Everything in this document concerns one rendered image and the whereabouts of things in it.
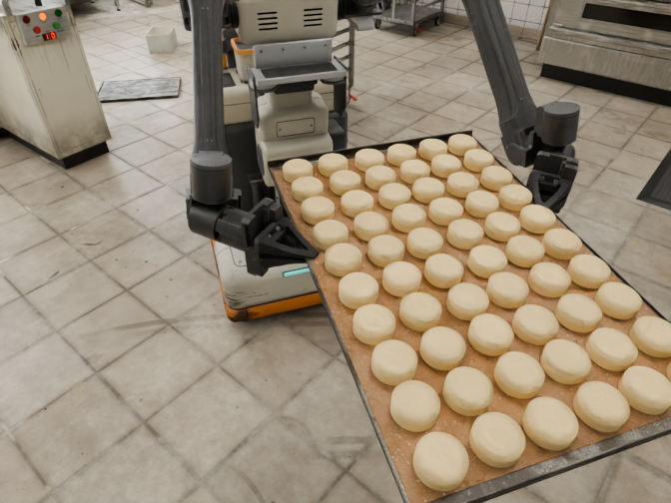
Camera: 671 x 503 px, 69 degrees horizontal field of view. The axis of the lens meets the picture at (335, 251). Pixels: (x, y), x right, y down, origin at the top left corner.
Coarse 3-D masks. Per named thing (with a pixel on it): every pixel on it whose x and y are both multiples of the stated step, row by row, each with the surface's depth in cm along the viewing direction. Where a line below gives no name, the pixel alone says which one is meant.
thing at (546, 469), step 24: (384, 144) 89; (408, 144) 91; (480, 144) 91; (504, 168) 86; (288, 216) 74; (336, 336) 58; (360, 384) 53; (624, 432) 50; (648, 432) 50; (576, 456) 48; (600, 456) 47; (504, 480) 46; (528, 480) 45
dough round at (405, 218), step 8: (400, 208) 73; (408, 208) 73; (416, 208) 73; (392, 216) 73; (400, 216) 72; (408, 216) 72; (416, 216) 72; (424, 216) 72; (392, 224) 73; (400, 224) 71; (408, 224) 71; (416, 224) 71; (424, 224) 73; (408, 232) 72
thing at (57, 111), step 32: (32, 0) 254; (0, 32) 239; (0, 64) 259; (32, 64) 247; (64, 64) 259; (0, 96) 283; (32, 96) 254; (64, 96) 265; (96, 96) 279; (32, 128) 277; (64, 128) 272; (96, 128) 287; (64, 160) 282
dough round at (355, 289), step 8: (352, 272) 63; (360, 272) 63; (344, 280) 62; (352, 280) 62; (360, 280) 62; (368, 280) 62; (344, 288) 61; (352, 288) 61; (360, 288) 61; (368, 288) 61; (376, 288) 61; (344, 296) 60; (352, 296) 60; (360, 296) 60; (368, 296) 60; (376, 296) 61; (344, 304) 61; (352, 304) 60; (360, 304) 60
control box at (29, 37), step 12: (24, 12) 235; (36, 12) 237; (48, 12) 241; (24, 24) 235; (36, 24) 239; (48, 24) 243; (60, 24) 247; (24, 36) 237; (36, 36) 241; (48, 36) 245; (60, 36) 249
